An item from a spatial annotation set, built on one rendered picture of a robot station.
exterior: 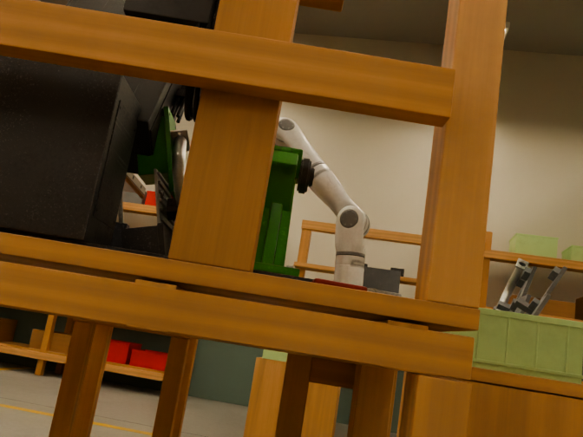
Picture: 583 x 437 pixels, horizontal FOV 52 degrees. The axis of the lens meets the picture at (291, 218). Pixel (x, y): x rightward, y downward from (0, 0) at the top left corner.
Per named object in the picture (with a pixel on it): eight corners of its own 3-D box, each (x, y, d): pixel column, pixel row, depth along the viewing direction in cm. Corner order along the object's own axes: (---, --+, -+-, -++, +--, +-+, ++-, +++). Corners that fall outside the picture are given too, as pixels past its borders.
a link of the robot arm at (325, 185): (330, 168, 203) (321, 159, 195) (377, 227, 192) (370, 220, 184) (311, 185, 205) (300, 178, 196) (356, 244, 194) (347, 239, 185)
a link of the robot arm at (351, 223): (363, 204, 184) (359, 258, 181) (372, 211, 193) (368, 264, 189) (336, 204, 188) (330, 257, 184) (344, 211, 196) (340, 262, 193)
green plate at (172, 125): (148, 205, 147) (143, 126, 151) (181, 202, 148) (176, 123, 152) (138, 194, 135) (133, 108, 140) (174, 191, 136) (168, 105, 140)
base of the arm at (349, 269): (329, 310, 188) (333, 257, 191) (357, 313, 189) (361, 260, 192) (333, 309, 179) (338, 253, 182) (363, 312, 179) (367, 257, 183)
